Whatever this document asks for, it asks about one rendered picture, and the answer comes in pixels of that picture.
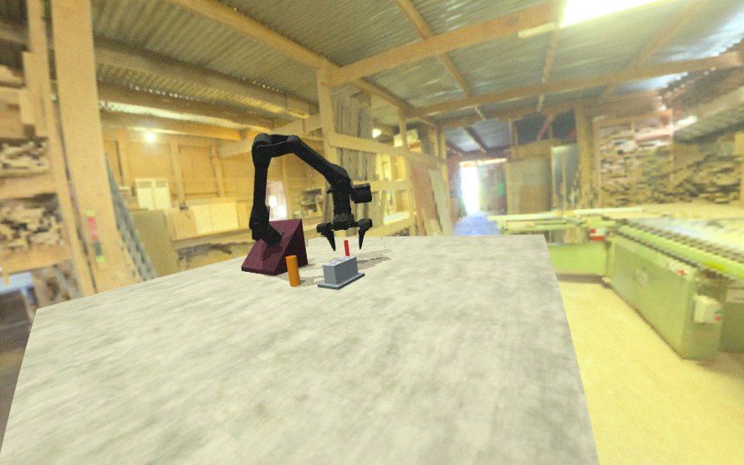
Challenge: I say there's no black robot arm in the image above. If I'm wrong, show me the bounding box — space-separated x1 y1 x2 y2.
248 133 372 248

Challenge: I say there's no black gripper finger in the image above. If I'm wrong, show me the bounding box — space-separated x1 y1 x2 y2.
320 231 335 252
358 228 369 249

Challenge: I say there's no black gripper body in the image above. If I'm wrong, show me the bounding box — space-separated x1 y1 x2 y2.
316 204 373 233

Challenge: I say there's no orange cylinder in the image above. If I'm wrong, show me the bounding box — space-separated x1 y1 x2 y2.
286 256 301 287

